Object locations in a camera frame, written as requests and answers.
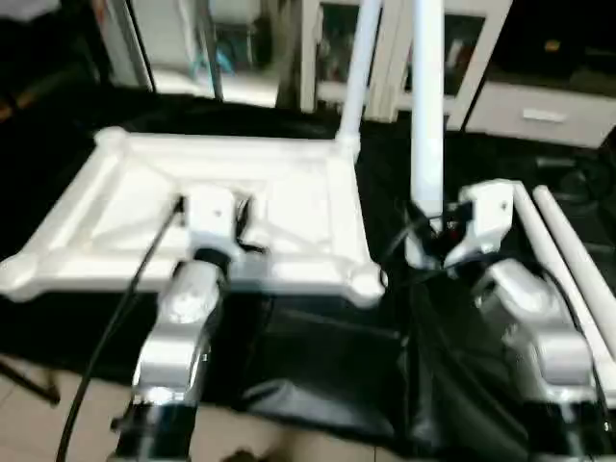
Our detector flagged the white plastic table top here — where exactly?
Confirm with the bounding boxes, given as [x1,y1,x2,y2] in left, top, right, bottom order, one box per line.
[0,126,388,309]

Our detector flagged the white plastic table leg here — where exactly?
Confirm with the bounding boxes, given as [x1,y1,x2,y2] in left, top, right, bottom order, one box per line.
[510,181,616,381]
[334,0,383,162]
[532,185,616,319]
[404,0,448,272]

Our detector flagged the black work mat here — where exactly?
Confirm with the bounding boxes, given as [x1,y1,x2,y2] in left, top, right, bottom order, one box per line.
[0,82,616,458]

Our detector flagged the white drawer unit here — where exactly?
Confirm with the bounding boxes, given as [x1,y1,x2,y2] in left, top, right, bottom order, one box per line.
[462,81,616,149]

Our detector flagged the white glass door cabinet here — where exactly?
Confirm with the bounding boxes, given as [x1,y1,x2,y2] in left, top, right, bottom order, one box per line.
[289,0,513,131]

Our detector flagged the white drawer cabinet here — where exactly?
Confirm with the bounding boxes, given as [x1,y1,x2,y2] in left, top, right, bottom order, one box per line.
[481,0,616,97]

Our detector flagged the black metal stand leg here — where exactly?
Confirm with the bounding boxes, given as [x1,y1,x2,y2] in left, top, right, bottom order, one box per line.
[0,358,61,405]

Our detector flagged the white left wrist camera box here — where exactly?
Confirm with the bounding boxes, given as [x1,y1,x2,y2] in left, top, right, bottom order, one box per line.
[181,188,253,263]

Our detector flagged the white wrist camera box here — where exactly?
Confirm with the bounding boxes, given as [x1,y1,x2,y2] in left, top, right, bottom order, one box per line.
[445,179,517,270]
[181,188,253,263]

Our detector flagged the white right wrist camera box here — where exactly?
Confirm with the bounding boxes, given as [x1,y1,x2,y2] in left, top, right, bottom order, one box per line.
[445,179,517,270]

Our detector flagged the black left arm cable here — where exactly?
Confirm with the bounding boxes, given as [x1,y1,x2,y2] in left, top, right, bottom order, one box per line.
[56,197,189,462]

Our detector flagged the blue frame trolley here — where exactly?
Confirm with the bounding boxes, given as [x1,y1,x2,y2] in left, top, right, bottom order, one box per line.
[188,0,270,83]

